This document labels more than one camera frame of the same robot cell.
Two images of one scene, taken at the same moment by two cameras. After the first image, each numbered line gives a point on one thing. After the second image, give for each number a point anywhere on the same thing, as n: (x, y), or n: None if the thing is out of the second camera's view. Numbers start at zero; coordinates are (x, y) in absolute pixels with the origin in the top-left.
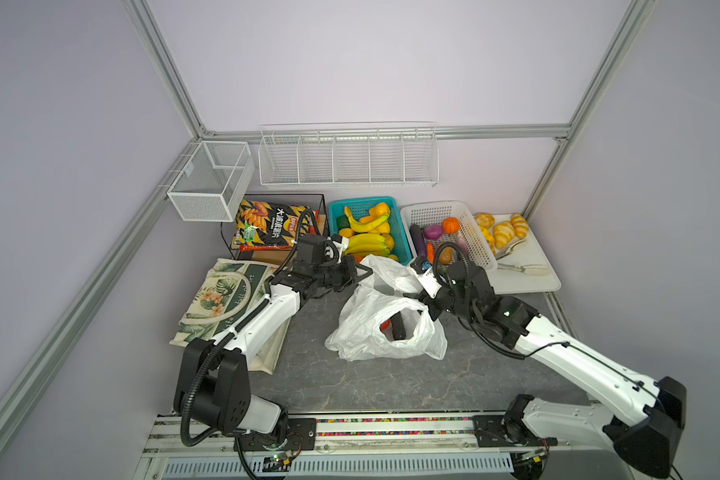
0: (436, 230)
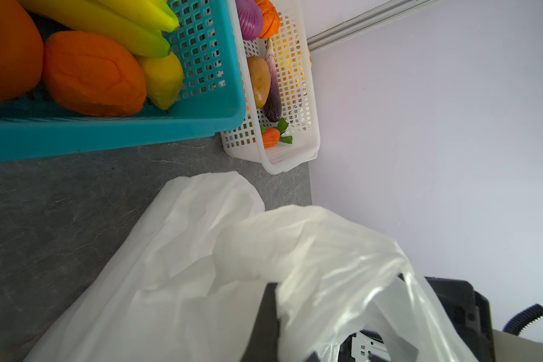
0: (250, 17)
